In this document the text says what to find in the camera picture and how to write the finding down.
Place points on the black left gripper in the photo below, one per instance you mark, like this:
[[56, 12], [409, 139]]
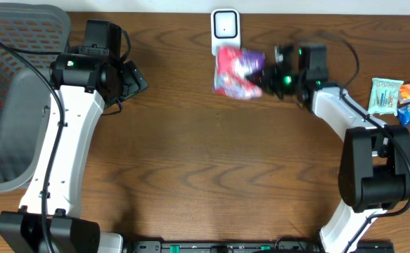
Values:
[[134, 81]]

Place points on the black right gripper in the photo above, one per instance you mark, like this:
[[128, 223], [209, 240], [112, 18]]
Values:
[[268, 76]]

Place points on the red purple pad package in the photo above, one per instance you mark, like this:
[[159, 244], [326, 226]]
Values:
[[232, 66]]

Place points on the green wipes packet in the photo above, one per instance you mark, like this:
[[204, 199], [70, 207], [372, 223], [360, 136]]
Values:
[[384, 96]]

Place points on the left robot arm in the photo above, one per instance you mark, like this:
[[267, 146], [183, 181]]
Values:
[[48, 218]]

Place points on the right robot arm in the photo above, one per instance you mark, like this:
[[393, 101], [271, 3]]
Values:
[[374, 173]]

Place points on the grey plastic mesh basket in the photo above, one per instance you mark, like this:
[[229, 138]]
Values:
[[40, 32]]

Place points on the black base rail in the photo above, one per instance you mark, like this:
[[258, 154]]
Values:
[[287, 245]]

